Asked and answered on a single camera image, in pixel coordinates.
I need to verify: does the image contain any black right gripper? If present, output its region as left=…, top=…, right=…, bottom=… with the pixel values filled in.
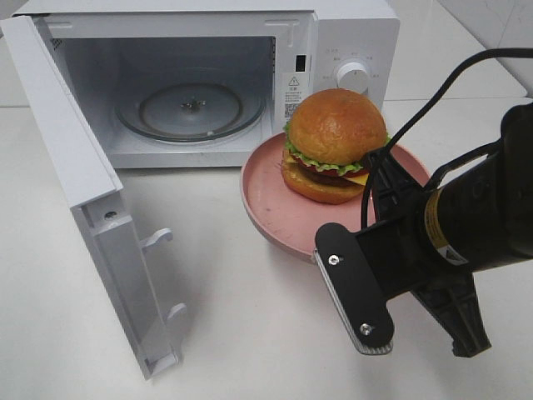
left=353, top=149, right=491, bottom=358

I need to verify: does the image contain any toy hamburger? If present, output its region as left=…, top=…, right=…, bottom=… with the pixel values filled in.
left=281, top=88, right=388, bottom=204

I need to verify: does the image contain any white microwave door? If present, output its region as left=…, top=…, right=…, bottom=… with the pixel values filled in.
left=2, top=16, right=187, bottom=379

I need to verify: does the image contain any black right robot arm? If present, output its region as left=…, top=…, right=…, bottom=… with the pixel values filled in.
left=356, top=104, right=532, bottom=358

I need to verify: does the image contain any upper white power knob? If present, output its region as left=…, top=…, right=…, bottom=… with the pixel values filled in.
left=336, top=61, right=370, bottom=94

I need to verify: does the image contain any glass microwave turntable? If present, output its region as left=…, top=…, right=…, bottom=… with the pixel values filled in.
left=116, top=82, right=266, bottom=143

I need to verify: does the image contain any white microwave oven body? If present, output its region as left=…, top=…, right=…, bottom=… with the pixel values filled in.
left=31, top=12, right=400, bottom=168

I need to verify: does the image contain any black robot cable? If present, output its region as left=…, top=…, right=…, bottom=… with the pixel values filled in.
left=358, top=47, right=533, bottom=233

